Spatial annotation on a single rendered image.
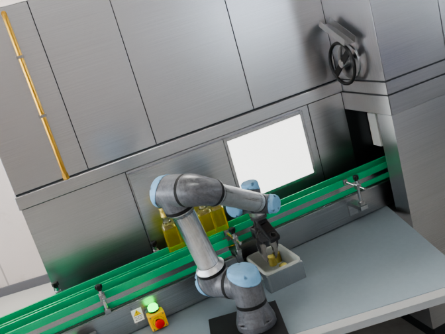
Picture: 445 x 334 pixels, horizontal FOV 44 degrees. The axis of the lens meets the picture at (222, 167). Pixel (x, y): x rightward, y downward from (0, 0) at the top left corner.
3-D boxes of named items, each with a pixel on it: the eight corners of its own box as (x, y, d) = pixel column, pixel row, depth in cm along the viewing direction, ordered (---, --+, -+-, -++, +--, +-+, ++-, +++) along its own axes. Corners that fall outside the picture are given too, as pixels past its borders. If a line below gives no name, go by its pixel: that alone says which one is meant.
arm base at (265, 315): (277, 330, 200) (270, 305, 198) (236, 338, 202) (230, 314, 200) (275, 309, 215) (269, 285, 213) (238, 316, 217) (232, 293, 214)
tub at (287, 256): (282, 258, 255) (277, 242, 252) (306, 276, 234) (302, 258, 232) (249, 274, 250) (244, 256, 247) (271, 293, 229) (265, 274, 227)
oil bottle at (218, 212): (230, 240, 259) (217, 198, 253) (234, 243, 254) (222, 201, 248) (219, 244, 257) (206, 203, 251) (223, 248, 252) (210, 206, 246)
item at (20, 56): (69, 176, 240) (6, 9, 220) (70, 177, 238) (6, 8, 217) (62, 179, 239) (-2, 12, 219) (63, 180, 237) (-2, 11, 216)
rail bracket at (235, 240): (232, 244, 252) (225, 220, 249) (247, 256, 237) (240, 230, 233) (227, 247, 252) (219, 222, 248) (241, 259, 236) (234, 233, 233)
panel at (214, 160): (314, 173, 283) (298, 109, 274) (317, 173, 281) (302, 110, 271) (149, 240, 258) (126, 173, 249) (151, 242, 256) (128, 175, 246)
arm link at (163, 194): (231, 306, 207) (171, 185, 185) (200, 302, 216) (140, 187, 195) (246, 284, 215) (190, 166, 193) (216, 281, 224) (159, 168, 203)
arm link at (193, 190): (202, 169, 181) (283, 190, 219) (177, 170, 188) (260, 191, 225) (199, 204, 179) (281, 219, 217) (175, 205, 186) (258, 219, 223)
